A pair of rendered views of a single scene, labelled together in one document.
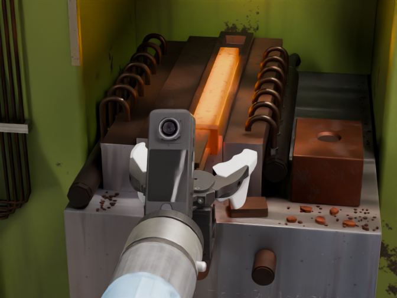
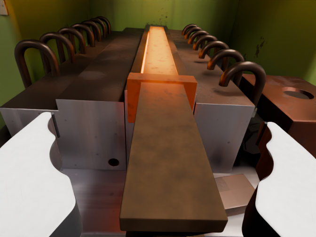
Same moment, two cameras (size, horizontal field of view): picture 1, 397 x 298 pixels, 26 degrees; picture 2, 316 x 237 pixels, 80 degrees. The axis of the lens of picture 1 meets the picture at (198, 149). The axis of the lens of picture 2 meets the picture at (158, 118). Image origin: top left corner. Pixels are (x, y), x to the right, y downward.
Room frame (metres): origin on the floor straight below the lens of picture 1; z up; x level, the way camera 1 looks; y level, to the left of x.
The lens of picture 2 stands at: (0.82, 0.02, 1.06)
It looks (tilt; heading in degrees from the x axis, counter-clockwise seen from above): 32 degrees down; 349
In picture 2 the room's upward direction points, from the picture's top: 4 degrees clockwise
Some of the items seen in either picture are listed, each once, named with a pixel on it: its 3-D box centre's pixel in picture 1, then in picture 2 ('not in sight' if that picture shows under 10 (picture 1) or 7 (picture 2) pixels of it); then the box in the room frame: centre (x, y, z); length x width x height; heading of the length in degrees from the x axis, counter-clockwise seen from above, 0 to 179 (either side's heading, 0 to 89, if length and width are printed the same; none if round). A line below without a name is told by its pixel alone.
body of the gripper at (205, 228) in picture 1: (176, 223); not in sight; (0.78, 0.02, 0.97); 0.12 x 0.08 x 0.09; 172
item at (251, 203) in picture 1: (247, 207); (228, 194); (0.91, -0.06, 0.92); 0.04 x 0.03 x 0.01; 93
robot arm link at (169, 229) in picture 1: (165, 258); not in sight; (0.70, 0.03, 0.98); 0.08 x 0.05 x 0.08; 82
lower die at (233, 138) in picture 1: (204, 101); (142, 64); (1.16, -0.01, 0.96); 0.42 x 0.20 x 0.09; 172
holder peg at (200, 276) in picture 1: (199, 262); not in sight; (0.87, 0.00, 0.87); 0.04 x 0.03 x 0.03; 172
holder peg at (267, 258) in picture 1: (264, 267); not in sight; (0.86, -0.08, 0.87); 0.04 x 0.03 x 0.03; 172
